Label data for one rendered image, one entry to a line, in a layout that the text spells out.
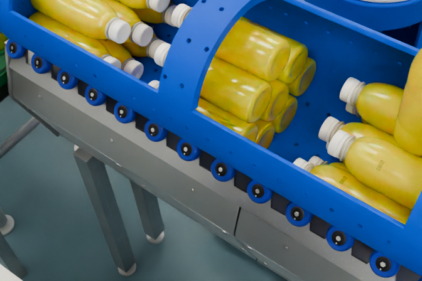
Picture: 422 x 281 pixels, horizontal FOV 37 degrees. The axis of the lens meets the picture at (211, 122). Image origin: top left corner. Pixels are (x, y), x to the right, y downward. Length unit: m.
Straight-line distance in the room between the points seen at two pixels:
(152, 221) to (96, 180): 0.42
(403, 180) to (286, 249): 0.30
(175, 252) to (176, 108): 1.18
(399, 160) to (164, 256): 1.32
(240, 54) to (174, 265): 1.21
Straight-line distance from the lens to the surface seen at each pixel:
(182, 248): 2.10
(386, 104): 0.96
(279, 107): 1.06
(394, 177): 0.88
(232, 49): 0.97
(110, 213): 1.77
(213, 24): 0.93
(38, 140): 2.47
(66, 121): 1.34
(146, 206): 1.91
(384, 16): 1.31
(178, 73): 0.94
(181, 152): 1.11
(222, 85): 0.97
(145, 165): 1.22
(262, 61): 0.95
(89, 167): 1.58
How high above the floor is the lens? 1.85
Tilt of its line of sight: 51 degrees down
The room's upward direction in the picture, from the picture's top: 5 degrees counter-clockwise
